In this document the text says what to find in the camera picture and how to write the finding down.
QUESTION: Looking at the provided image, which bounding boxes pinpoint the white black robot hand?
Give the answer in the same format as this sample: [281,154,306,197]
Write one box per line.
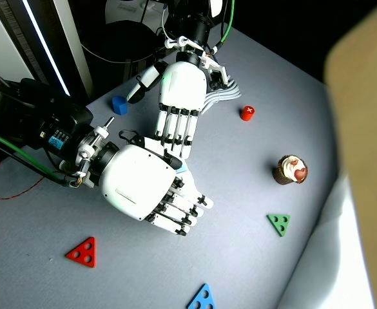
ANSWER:
[126,60,208,159]
[98,128,215,238]

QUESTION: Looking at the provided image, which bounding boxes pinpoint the blue block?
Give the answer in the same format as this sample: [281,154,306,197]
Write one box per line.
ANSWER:
[111,95,130,116]

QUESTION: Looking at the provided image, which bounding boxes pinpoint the red cylinder white cross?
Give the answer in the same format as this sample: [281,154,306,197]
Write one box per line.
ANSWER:
[239,105,256,122]

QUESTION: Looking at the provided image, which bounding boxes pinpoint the red triangle three holes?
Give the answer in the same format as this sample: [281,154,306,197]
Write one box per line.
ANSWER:
[64,236,97,268]

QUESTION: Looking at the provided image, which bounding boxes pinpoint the white robot body column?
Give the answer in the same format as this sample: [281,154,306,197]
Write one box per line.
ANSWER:
[0,0,95,99]

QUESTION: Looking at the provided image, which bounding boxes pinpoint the grey table cloth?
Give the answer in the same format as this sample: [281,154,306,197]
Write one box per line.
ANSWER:
[0,27,350,309]

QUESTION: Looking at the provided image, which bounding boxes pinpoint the blue triangle three holes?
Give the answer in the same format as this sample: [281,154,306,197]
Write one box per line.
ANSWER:
[186,283,216,309]

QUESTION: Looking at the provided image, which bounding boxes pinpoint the toy cupcake white frosting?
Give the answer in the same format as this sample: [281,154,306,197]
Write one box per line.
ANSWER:
[273,154,309,186]

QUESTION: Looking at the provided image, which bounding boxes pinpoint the green triangle three holes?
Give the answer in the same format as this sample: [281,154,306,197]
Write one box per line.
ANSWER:
[266,213,291,238]

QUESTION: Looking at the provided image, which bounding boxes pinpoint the tan blurred board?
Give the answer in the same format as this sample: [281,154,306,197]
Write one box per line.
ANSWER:
[324,0,377,309]

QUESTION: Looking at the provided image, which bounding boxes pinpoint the white backdrop sheet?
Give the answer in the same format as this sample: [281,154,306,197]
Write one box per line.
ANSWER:
[276,173,377,309]

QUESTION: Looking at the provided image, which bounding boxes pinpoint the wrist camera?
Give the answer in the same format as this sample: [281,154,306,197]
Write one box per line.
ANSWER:
[203,59,233,91]

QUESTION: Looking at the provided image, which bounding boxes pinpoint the thin red wire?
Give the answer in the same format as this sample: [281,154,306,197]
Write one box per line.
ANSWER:
[0,146,44,200]

